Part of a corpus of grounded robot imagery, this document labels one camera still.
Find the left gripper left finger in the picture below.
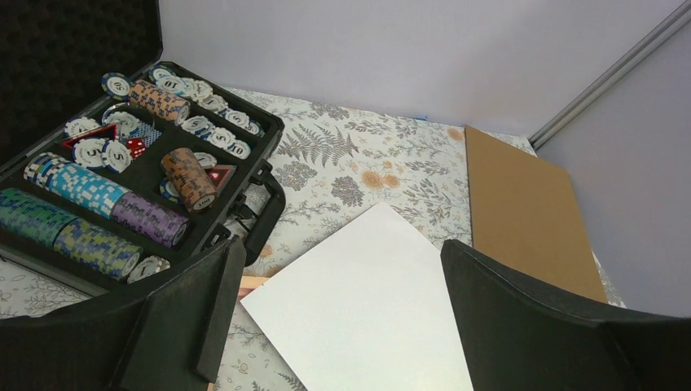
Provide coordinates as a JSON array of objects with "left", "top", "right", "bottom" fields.
[{"left": 1, "top": 238, "right": 246, "bottom": 390}]

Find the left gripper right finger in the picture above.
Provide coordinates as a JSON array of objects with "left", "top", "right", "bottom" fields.
[{"left": 441, "top": 240, "right": 690, "bottom": 390}]

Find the wooden picture frame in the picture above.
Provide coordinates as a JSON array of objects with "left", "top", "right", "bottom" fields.
[{"left": 206, "top": 276, "right": 271, "bottom": 391}]

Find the seascape photo print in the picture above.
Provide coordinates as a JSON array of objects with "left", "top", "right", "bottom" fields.
[{"left": 242, "top": 203, "right": 472, "bottom": 390}]

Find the purple poker chip stack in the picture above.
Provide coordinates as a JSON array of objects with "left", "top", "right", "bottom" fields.
[{"left": 110, "top": 192, "right": 189, "bottom": 248}]

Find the brown cardboard backing board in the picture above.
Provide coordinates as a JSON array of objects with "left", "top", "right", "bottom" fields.
[{"left": 464, "top": 126, "right": 607, "bottom": 302}]

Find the light blue chip stack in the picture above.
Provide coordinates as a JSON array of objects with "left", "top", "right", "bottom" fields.
[{"left": 23, "top": 152, "right": 130, "bottom": 219}]

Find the orange poker chip stack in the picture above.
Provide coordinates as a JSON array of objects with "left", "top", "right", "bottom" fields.
[{"left": 161, "top": 147, "right": 218, "bottom": 213}]

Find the black poker chip case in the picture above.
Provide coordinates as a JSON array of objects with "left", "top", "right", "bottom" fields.
[{"left": 1, "top": 1, "right": 286, "bottom": 275}]

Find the green poker chip stack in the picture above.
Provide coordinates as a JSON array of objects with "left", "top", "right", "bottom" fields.
[{"left": 1, "top": 188, "right": 77, "bottom": 248}]

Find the red die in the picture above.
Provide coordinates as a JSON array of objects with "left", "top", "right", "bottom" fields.
[{"left": 125, "top": 138, "right": 147, "bottom": 159}]

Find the orange chip stack rear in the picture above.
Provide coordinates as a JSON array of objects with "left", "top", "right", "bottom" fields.
[{"left": 129, "top": 80, "right": 191, "bottom": 125}]

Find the floral patterned table mat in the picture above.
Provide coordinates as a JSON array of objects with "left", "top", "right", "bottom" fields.
[{"left": 0, "top": 86, "right": 627, "bottom": 391}]

